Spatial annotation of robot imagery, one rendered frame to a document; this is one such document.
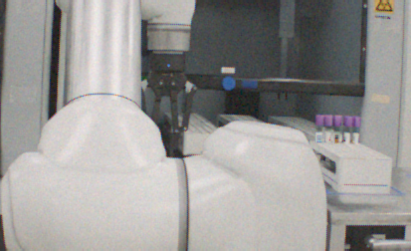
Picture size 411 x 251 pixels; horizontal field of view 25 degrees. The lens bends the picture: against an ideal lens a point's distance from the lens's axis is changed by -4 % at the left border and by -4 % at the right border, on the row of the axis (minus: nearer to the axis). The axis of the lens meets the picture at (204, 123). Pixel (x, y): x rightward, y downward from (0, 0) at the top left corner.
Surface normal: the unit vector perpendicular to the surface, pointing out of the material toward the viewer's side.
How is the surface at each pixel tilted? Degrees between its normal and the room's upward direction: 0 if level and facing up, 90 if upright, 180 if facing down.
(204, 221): 82
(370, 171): 90
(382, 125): 90
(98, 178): 46
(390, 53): 90
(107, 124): 54
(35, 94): 90
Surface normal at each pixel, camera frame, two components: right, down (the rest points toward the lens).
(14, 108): 0.11, 0.09
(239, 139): -0.28, -0.60
